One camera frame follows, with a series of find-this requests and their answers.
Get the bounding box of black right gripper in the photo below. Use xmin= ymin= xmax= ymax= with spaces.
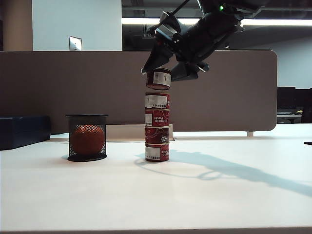
xmin=140 ymin=9 xmax=245 ymax=82

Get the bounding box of red can small barcode sticker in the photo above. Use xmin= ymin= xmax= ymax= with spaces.
xmin=146 ymin=68 xmax=172 ymax=90

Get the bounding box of red can wide white label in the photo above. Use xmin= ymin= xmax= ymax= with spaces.
xmin=145 ymin=92 xmax=171 ymax=110

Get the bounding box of red can large Tomato Paste print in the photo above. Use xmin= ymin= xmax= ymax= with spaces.
xmin=145 ymin=109 xmax=170 ymax=127

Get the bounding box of red can black tag sticker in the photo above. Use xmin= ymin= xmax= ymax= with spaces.
xmin=145 ymin=126 xmax=170 ymax=145

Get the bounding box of red can label and print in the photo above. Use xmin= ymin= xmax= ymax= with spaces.
xmin=145 ymin=143 xmax=170 ymax=162

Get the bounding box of brown desk divider panel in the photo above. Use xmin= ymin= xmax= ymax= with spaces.
xmin=0 ymin=50 xmax=278 ymax=132

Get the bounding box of white ceiling light strip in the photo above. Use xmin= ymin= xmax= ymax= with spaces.
xmin=121 ymin=17 xmax=312 ymax=27

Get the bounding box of orange ball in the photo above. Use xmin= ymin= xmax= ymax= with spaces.
xmin=72 ymin=124 xmax=105 ymax=156

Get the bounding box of black mesh pen holder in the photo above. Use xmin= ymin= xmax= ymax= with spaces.
xmin=65 ymin=114 xmax=109 ymax=162

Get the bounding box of white background desk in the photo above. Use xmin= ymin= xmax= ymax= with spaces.
xmin=277 ymin=114 xmax=303 ymax=124

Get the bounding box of dark blue box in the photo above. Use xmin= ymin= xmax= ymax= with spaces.
xmin=0 ymin=115 xmax=52 ymax=151

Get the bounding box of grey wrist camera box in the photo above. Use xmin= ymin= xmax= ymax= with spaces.
xmin=146 ymin=11 xmax=181 ymax=43

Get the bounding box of thin black camera cable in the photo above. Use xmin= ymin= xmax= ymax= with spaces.
xmin=167 ymin=0 xmax=190 ymax=16

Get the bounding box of metal wall switch plate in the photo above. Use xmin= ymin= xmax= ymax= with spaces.
xmin=69 ymin=36 xmax=82 ymax=51

